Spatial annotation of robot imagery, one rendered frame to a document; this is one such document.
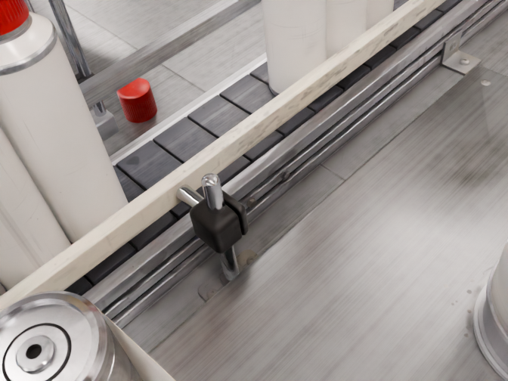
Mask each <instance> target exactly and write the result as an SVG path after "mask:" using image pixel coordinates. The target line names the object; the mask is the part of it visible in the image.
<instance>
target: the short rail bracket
mask: <svg viewBox="0 0 508 381"><path fill-rule="evenodd" d="M201 185H202V188H203V193H204V197H205V198H204V199H202V200H201V201H200V202H199V203H197V204H196V205H195V206H193V207H192V208H191V210H190V219H191V221H192V225H193V227H194V232H195V234H196V235H197V236H198V237H199V238H200V239H201V240H202V241H203V242H204V243H206V244H207V245H208V246H209V247H210V248H212V249H213V250H214V251H215V252H217V253H219V256H220V259H221V265H222V268H223V272H224V275H225V278H226V279H227V280H233V279H234V278H235V277H236V276H237V275H238V274H239V273H240V272H239V268H238V264H237V258H236V254H235V250H234V244H235V243H236V242H237V241H239V240H240V239H241V238H242V235H243V236H244V235H246V234H247V233H248V231H249V225H248V221H247V216H246V209H245V206H244V205H242V204H241V203H239V202H238V201H237V200H235V199H234V198H233V197H232V196H230V195H229V194H227V193H226V192H225V191H223V190H222V189H221V182H220V179H219V177H218V176H217V175H216V174H214V173H208V174H206V175H204V176H203V177H202V180H201Z"/></svg>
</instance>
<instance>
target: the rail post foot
mask: <svg viewBox="0 0 508 381"><path fill-rule="evenodd" d="M258 257H259V256H258V255H257V254H256V253H255V252H254V251H252V250H251V249H245V250H244V251H242V252H241V253H240V254H239V255H237V256H236V258H237V264H238V268H239V272H241V271H242V270H243V269H245V268H246V267H247V266H248V265H249V264H251V263H252V262H253V261H254V260H255V259H257V258H258ZM229 282H230V280H227V279H226V278H225V275H224V272H223V268H221V269H220V270H219V271H217V272H216V273H215V274H214V275H212V276H211V277H210V278H209V279H208V280H207V281H205V282H204V283H203V284H202V285H200V287H199V288H198V294H199V296H200V297H201V298H202V299H203V300H204V301H205V302H208V301H209V300H210V299H211V298H212V297H213V296H214V295H215V294H216V293H217V292H218V291H220V290H221V289H222V288H223V287H224V286H226V285H227V284H228V283H229Z"/></svg>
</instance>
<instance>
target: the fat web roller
mask: <svg viewBox="0 0 508 381"><path fill-rule="evenodd" d="M0 381H143V379H142V378H141V376H140V375H139V373H138V371H137V370H136V369H135V367H134V365H133V363H132V362H131V361H130V359H129V357H128V355H127V354H126V353H125V351H124V349H123V348H122V346H121V345H120V343H119V341H118V340H117V338H116V337H115V335H114V334H113V332H112V330H111V329H110V327H109V326H108V324H107V322H106V321H105V320H104V318H103V316H102V315H101V313H100V312H99V311H98V309H97V308H96V306H95V305H93V304H92V303H91V302H90V301H89V300H87V299H86V298H85V297H83V296H80V295H78V294H75V293H71V292H66V291H46V292H41V293H36V294H33V295H30V296H27V297H25V298H22V299H20V300H18V301H16V302H14V303H12V304H11V305H9V306H8V307H7V308H5V309H3V310H2V311H0Z"/></svg>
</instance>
